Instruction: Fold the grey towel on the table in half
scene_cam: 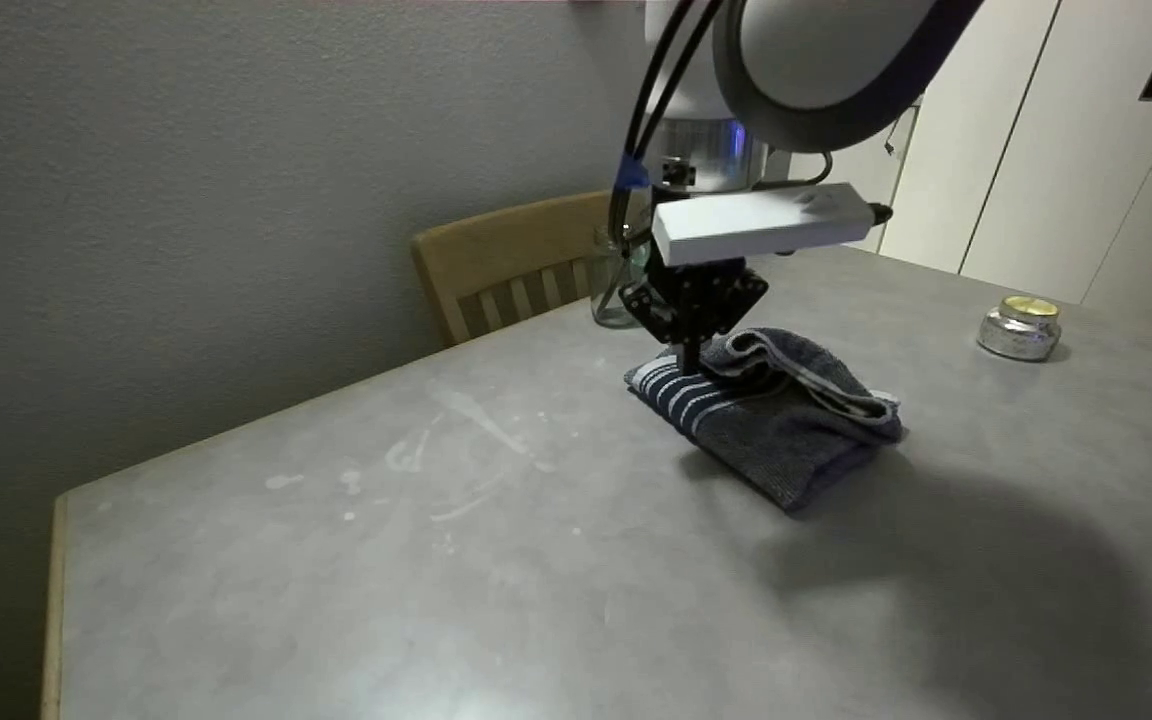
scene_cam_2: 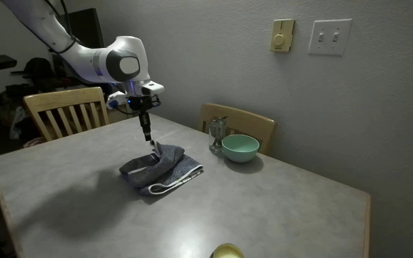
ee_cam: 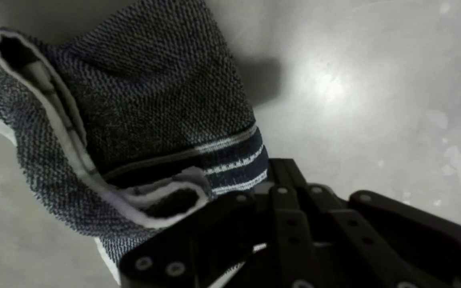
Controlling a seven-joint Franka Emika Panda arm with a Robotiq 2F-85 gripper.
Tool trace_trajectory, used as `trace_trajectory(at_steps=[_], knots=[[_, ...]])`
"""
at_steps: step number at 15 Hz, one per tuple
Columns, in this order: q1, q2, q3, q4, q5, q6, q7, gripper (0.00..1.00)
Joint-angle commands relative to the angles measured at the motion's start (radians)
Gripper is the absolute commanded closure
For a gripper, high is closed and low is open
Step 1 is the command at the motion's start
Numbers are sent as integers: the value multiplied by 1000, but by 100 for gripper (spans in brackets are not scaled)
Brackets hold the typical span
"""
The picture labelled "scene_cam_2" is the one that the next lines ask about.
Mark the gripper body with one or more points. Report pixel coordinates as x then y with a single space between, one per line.
142 103

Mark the grey towel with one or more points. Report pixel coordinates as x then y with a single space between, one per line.
163 165

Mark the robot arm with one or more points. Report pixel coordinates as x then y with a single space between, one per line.
84 59

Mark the wooden chair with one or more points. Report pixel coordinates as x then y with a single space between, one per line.
63 98
242 120

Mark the clear glass jar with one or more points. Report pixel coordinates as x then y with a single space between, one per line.
216 134

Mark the black monitor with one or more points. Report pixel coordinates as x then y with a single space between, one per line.
84 28

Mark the green bowl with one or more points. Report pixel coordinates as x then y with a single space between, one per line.
240 147

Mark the yellow round object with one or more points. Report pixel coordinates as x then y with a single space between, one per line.
227 252

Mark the beige wall thermostat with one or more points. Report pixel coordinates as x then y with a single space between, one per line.
281 36

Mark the white light switch plate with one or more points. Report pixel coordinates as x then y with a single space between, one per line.
329 37

